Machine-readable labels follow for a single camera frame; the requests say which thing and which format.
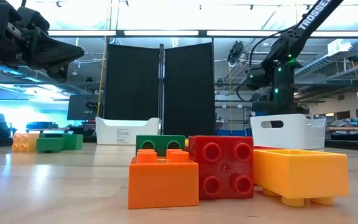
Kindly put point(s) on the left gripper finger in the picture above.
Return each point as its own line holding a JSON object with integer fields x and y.
{"x": 54, "y": 53}
{"x": 59, "y": 76}

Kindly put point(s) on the red long block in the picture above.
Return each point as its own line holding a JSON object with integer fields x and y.
{"x": 266, "y": 147}

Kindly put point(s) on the green medium block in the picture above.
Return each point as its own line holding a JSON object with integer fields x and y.
{"x": 50, "y": 144}
{"x": 160, "y": 140}

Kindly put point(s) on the yellow-orange medium block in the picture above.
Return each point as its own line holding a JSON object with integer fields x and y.
{"x": 25, "y": 143}
{"x": 300, "y": 174}

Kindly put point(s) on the orange medium block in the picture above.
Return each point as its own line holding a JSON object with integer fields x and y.
{"x": 163, "y": 183}

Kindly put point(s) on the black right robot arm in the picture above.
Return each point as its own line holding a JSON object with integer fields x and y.
{"x": 309, "y": 21}

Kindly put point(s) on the ceiling light strip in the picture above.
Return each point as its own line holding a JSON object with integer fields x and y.
{"x": 244, "y": 33}
{"x": 337, "y": 33}
{"x": 82, "y": 33}
{"x": 160, "y": 33}

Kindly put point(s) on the dark computer monitor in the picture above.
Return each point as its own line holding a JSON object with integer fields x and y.
{"x": 79, "y": 107}

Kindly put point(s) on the blue workbench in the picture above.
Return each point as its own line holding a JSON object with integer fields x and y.
{"x": 42, "y": 125}

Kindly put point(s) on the wooden workbench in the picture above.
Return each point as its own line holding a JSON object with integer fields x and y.
{"x": 346, "y": 128}

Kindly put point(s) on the black folding divider screen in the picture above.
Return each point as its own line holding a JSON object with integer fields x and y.
{"x": 132, "y": 90}

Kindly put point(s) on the white bin with printed label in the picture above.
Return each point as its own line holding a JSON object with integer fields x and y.
{"x": 126, "y": 132}

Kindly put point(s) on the red medium block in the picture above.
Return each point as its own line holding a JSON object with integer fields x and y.
{"x": 224, "y": 168}

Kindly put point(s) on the silver ventilation duct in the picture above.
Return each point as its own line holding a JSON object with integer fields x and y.
{"x": 322, "y": 62}

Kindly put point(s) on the black ceiling-hung camera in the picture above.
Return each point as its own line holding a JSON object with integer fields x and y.
{"x": 236, "y": 53}

